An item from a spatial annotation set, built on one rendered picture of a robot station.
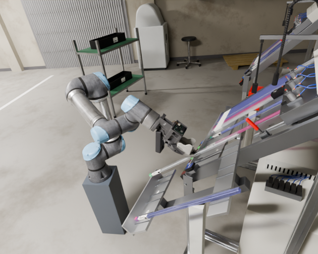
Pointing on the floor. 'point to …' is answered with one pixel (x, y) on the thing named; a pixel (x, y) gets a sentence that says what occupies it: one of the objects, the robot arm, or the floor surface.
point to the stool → (189, 51)
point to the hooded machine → (152, 38)
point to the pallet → (245, 60)
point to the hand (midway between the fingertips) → (193, 154)
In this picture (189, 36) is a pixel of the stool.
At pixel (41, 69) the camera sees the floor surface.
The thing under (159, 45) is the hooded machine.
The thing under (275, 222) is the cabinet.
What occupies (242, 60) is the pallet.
